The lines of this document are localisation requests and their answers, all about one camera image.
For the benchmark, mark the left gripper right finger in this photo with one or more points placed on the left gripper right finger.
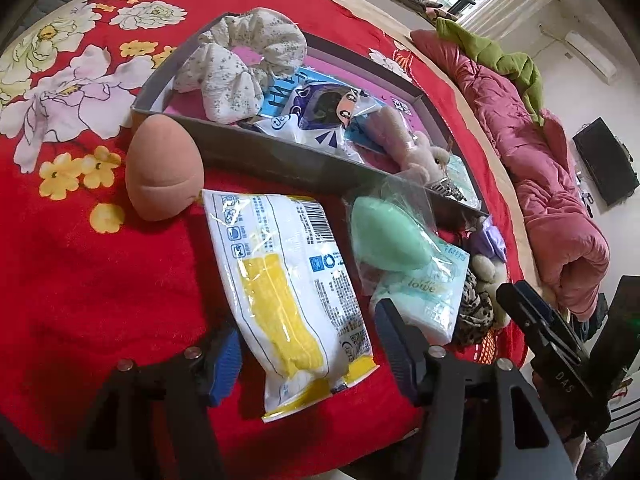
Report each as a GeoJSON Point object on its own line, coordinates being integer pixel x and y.
{"type": "Point", "coordinates": [406, 350]}

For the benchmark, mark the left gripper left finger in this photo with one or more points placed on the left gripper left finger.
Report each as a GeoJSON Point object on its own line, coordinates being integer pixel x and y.
{"type": "Point", "coordinates": [220, 367]}

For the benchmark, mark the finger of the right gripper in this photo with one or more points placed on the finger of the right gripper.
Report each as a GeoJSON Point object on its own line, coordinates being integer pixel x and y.
{"type": "Point", "coordinates": [560, 358]}

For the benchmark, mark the leopard print scrunchie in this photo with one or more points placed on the leopard print scrunchie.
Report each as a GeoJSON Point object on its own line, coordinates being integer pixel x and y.
{"type": "Point", "coordinates": [476, 313]}

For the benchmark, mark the yellow white wipes packet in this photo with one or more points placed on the yellow white wipes packet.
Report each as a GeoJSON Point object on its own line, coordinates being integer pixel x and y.
{"type": "Point", "coordinates": [290, 294]}

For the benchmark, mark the green sponge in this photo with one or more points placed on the green sponge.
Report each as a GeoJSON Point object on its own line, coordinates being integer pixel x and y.
{"type": "Point", "coordinates": [391, 229]}

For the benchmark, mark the peach makeup sponge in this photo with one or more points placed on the peach makeup sponge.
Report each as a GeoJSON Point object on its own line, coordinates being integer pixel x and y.
{"type": "Point", "coordinates": [164, 169]}

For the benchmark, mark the pink plush bunny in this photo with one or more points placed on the pink plush bunny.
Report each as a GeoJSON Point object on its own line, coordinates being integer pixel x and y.
{"type": "Point", "coordinates": [417, 158]}

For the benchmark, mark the cartoon printed snack packet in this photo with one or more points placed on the cartoon printed snack packet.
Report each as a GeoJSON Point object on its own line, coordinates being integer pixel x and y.
{"type": "Point", "coordinates": [318, 115]}

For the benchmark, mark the white floral scrunchie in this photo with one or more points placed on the white floral scrunchie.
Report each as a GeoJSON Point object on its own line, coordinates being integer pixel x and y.
{"type": "Point", "coordinates": [236, 61]}

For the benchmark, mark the white plush bear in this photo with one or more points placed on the white plush bear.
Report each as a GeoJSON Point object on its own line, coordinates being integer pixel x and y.
{"type": "Point", "coordinates": [487, 248]}

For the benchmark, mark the green tissue pack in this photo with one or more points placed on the green tissue pack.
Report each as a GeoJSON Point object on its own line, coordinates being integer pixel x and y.
{"type": "Point", "coordinates": [459, 176]}
{"type": "Point", "coordinates": [428, 298]}

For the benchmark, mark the pink quilted comforter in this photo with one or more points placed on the pink quilted comforter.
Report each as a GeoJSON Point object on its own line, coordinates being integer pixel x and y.
{"type": "Point", "coordinates": [572, 254]}

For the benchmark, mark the red floral blanket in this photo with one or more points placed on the red floral blanket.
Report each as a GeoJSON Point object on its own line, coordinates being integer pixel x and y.
{"type": "Point", "coordinates": [53, 361]}

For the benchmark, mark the grey cardboard box tray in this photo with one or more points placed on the grey cardboard box tray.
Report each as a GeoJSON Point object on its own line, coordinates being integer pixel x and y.
{"type": "Point", "coordinates": [237, 148]}

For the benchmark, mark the green blanket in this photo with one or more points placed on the green blanket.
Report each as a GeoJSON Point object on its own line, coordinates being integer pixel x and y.
{"type": "Point", "coordinates": [518, 67]}

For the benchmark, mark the white air conditioner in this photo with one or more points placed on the white air conditioner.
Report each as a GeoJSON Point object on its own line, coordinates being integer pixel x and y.
{"type": "Point", "coordinates": [601, 64]}

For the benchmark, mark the white curtain right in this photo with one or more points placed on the white curtain right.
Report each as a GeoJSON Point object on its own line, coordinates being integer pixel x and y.
{"type": "Point", "coordinates": [495, 19]}

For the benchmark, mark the black wall television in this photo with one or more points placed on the black wall television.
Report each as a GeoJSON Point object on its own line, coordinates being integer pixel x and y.
{"type": "Point", "coordinates": [607, 162]}

